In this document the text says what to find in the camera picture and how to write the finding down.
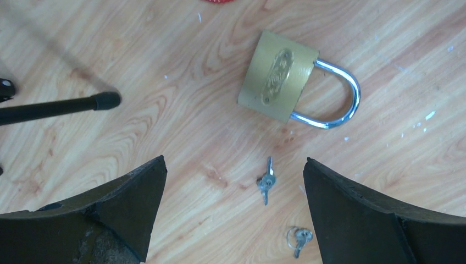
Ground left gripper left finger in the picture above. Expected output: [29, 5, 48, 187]
[1, 156, 168, 263]

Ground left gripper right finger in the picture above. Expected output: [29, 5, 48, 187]
[303, 158, 465, 263]

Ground small silver key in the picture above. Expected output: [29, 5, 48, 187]
[286, 226, 314, 259]
[257, 156, 276, 206]

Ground brass padlock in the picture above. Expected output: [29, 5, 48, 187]
[237, 30, 360, 129]

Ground black music stand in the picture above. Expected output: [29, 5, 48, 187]
[1, 91, 121, 125]

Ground red cable lock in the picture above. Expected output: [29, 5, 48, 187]
[204, 0, 235, 4]

